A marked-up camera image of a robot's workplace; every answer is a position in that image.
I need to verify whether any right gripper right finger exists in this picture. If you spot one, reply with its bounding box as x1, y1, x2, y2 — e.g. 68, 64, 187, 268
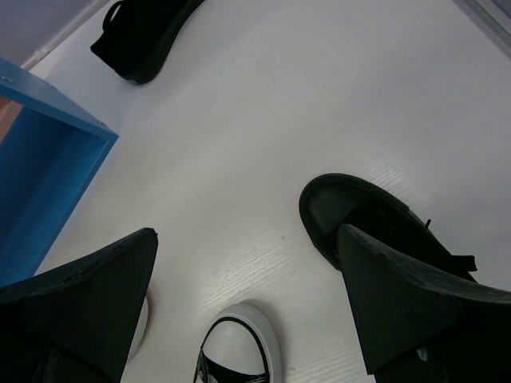
337, 224, 510, 382

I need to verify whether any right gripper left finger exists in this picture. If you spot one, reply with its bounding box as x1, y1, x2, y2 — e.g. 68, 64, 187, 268
1, 228, 158, 382

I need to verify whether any black canvas sneaker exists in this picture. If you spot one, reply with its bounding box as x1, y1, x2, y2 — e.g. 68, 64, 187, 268
127, 291, 154, 363
193, 303, 283, 383

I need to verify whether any black leather shoe right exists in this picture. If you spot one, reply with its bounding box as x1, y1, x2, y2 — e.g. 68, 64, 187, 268
299, 173, 477, 282

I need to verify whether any brown lower shelf board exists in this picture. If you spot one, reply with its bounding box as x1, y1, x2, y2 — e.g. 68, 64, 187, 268
0, 96, 23, 142

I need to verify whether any black slip-on shoe far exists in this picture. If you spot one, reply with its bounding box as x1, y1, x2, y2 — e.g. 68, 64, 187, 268
90, 0, 203, 85

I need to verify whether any blue shoe shelf frame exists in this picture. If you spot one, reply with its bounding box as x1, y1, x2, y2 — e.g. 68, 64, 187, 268
1, 60, 118, 286

